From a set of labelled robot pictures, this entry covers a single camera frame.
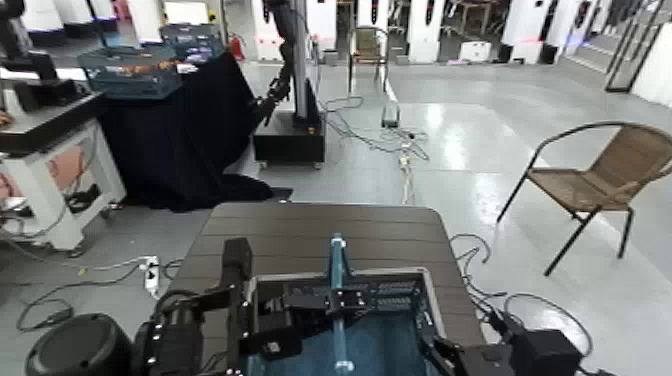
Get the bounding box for black metal frame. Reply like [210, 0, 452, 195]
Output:
[604, 0, 668, 95]

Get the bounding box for white floor cable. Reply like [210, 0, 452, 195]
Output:
[0, 238, 149, 272]

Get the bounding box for red fire extinguisher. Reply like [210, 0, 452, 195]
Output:
[229, 33, 246, 63]

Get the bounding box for white cart with dark top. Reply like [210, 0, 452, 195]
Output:
[0, 91, 127, 258]

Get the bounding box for black box device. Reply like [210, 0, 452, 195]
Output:
[12, 78, 93, 113]

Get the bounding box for robot base with grey column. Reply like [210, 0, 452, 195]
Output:
[251, 0, 327, 170]

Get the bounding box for grey tangled floor cables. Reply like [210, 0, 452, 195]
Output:
[317, 95, 431, 161]

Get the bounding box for black cable with adapter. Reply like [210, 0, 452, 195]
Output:
[15, 262, 146, 333]

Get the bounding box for white display panel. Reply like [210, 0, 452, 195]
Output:
[163, 0, 210, 26]

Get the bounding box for small wicker chair black frame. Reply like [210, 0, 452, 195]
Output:
[347, 26, 391, 95]

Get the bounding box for white kiosk column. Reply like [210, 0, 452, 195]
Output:
[501, 0, 559, 65]
[125, 0, 165, 46]
[408, 0, 446, 65]
[306, 0, 338, 52]

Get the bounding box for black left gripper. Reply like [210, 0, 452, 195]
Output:
[135, 237, 337, 376]

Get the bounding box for black monitor stand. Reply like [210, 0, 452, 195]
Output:
[0, 0, 59, 81]

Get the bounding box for white extension cord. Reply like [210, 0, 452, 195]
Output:
[398, 152, 417, 206]

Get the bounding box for black tablecloth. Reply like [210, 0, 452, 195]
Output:
[98, 52, 294, 214]

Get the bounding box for white power strip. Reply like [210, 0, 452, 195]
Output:
[142, 255, 160, 296]

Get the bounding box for blue crate with grey rim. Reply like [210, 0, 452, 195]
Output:
[238, 233, 447, 376]

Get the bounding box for large wicker chair black frame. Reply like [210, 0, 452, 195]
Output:
[495, 121, 672, 278]

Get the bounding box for black power adapter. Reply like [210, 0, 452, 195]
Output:
[65, 183, 102, 214]

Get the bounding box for dark blue plastic crate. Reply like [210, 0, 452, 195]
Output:
[159, 23, 226, 65]

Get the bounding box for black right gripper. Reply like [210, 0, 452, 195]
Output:
[419, 308, 518, 376]

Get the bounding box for white box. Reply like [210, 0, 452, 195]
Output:
[459, 40, 494, 64]

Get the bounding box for tangled black cable bundle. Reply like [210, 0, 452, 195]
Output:
[450, 233, 594, 358]

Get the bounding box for blue crate with orange items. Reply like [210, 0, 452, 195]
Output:
[78, 46, 184, 101]

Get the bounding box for grey box device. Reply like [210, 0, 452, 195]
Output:
[380, 103, 401, 129]

